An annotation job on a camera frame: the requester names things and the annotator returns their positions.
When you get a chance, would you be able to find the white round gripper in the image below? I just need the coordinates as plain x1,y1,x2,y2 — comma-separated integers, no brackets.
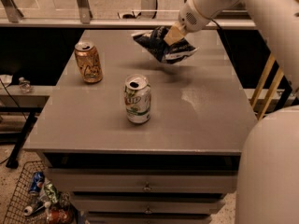
164,0,237,46

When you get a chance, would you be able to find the blue chip bag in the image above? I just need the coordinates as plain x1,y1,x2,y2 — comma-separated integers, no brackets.
132,26,197,64

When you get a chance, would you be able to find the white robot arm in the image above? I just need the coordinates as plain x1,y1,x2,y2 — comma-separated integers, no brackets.
165,0,299,224

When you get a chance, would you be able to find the white green 7up can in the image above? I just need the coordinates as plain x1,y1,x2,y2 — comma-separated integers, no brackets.
124,74,151,124

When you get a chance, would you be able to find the orange soda can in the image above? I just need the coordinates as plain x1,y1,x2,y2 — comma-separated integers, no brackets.
75,40,103,84

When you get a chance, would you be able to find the blue pepsi can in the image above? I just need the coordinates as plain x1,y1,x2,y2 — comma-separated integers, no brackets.
28,172,45,195

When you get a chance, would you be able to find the green crumpled can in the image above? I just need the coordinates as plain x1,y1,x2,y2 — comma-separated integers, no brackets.
44,182,59,204

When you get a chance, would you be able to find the red soda can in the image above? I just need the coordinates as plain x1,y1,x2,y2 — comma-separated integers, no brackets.
46,209,74,224

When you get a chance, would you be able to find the top drawer knob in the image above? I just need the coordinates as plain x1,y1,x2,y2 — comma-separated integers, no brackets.
143,182,151,192

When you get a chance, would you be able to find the drawer knob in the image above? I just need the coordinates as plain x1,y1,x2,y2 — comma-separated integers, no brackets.
143,182,151,192
144,206,152,215

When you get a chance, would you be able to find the grey side bench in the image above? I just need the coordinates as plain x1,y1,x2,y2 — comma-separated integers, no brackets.
0,85,53,169

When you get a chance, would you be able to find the small glass jar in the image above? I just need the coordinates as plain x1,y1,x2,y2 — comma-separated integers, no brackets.
19,77,32,93

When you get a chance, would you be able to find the black power cable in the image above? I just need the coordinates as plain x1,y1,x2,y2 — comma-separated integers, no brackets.
210,18,233,58

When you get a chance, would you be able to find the metal railing frame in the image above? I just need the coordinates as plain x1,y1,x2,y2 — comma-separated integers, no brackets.
0,0,260,30

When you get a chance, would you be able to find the wire mesh basket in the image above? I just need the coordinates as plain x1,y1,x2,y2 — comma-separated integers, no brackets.
2,161,76,224

